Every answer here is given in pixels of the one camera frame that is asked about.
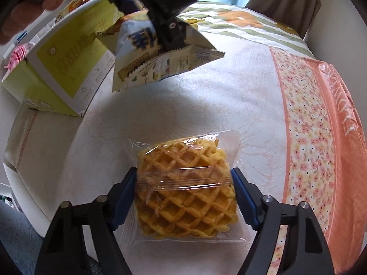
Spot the white yellow chip bag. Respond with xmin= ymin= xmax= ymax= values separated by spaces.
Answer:
xmin=106 ymin=11 xmax=225 ymax=93

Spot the clear-wrapped waffle pack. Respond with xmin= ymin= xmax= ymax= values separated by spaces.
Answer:
xmin=122 ymin=130 xmax=249 ymax=243

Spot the pink striped snack bag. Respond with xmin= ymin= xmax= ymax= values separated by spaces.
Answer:
xmin=4 ymin=42 xmax=34 ymax=72

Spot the person left hand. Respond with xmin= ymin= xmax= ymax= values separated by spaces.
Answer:
xmin=1 ymin=0 xmax=64 ymax=45

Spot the floral striped quilt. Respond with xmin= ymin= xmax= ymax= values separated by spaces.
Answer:
xmin=178 ymin=1 xmax=314 ymax=58

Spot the orange floral towel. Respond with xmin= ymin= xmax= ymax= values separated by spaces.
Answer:
xmin=271 ymin=48 xmax=366 ymax=274

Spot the right brown curtain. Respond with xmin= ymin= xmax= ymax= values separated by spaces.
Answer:
xmin=246 ymin=0 xmax=320 ymax=38

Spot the yellow-green cardboard box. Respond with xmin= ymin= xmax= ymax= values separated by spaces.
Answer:
xmin=1 ymin=0 xmax=121 ymax=116

